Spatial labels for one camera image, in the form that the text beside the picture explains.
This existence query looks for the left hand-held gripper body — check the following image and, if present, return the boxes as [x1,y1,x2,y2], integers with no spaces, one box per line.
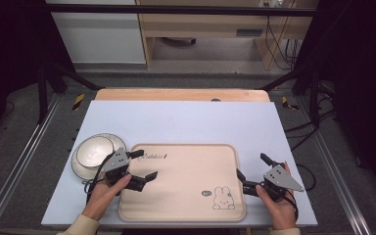
[101,147,132,186]

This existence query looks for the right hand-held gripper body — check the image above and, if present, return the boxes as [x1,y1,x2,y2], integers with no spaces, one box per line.
[258,164,306,202]

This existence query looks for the white bowl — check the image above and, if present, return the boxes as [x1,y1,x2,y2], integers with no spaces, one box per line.
[74,135,116,168]

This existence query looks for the white plate with dark rim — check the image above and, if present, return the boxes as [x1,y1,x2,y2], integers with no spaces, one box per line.
[70,132,127,181]

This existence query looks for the beige tray with rabbit print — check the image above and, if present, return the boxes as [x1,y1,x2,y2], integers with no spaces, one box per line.
[117,143,247,223]

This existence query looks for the person's right hand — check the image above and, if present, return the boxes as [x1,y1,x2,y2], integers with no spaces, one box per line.
[256,162,299,230]

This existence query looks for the person's left hand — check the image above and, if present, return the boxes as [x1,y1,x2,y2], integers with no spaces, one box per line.
[82,173,132,221]

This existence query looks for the white table board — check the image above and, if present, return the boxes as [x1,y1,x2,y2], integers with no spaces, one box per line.
[40,100,318,229]

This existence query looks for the yellow black tape strip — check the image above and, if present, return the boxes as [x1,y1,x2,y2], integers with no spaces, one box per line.
[280,95,301,112]
[71,93,86,112]

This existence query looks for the wooden table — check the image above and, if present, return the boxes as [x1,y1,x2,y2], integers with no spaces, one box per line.
[94,87,271,103]

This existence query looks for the black metal stand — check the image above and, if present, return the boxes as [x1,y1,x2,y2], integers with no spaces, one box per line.
[258,63,321,129]
[36,57,103,125]

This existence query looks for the black curtain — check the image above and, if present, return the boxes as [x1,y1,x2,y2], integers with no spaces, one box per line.
[0,0,76,145]
[293,0,376,197]

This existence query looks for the white cabinet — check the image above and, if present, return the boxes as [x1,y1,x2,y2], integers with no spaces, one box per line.
[44,0,147,65]

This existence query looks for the wooden desk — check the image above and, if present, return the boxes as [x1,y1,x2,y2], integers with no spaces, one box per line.
[134,0,319,71]

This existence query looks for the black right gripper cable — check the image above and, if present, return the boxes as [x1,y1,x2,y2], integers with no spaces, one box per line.
[283,188,300,223]

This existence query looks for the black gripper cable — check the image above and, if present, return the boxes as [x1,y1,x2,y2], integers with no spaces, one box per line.
[83,152,116,204]
[283,188,300,223]

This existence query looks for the black floor cable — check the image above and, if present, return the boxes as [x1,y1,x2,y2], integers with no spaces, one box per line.
[283,97,337,193]

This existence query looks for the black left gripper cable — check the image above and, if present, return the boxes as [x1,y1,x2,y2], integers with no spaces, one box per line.
[83,152,116,204]

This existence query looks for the aluminium floor rail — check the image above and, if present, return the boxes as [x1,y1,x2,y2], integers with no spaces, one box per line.
[296,97,375,235]
[0,93,63,235]

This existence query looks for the black hanging cables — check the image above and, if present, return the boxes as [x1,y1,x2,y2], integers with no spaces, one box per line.
[264,15,301,71]

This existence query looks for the black frame crossbar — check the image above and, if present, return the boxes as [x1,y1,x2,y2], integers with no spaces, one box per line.
[47,3,318,18]

